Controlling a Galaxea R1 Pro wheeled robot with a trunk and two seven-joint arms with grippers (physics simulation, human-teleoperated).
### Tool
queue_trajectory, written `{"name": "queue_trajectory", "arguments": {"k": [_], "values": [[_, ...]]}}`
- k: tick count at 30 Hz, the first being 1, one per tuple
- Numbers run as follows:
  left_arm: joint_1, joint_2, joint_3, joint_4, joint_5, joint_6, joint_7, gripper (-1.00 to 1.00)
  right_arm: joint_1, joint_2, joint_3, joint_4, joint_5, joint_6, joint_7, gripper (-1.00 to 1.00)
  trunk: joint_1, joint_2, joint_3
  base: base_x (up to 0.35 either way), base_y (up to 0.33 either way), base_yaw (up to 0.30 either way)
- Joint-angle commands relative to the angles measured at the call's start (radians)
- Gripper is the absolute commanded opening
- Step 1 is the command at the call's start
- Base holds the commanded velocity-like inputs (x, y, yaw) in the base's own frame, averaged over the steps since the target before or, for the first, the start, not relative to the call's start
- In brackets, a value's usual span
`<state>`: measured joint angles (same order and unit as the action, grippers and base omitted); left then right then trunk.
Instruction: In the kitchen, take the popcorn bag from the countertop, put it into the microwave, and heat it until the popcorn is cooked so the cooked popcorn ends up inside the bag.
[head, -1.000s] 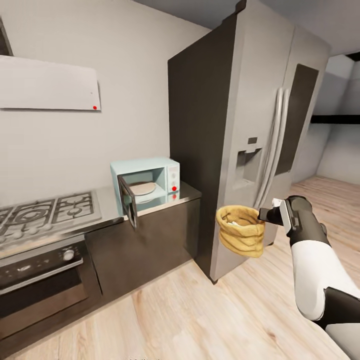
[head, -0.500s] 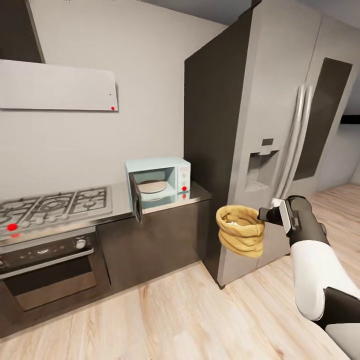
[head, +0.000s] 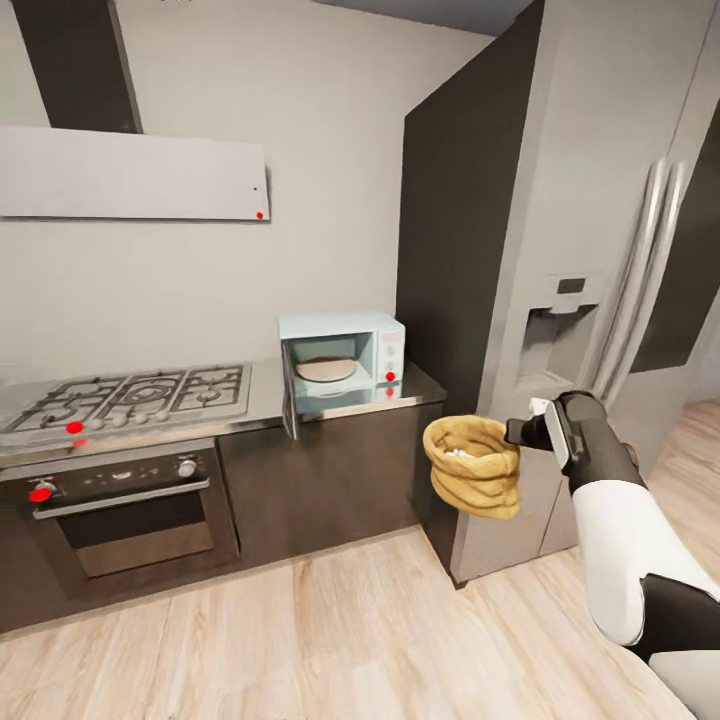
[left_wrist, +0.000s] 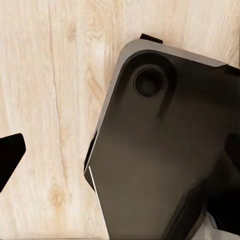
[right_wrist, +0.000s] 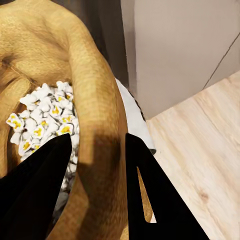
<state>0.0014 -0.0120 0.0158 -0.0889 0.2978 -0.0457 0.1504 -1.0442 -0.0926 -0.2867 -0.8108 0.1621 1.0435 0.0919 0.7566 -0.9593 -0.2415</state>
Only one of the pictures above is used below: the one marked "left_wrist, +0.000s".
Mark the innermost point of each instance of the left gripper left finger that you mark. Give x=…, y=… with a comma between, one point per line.
x=12, y=150

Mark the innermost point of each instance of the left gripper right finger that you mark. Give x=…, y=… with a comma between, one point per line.
x=232, y=149

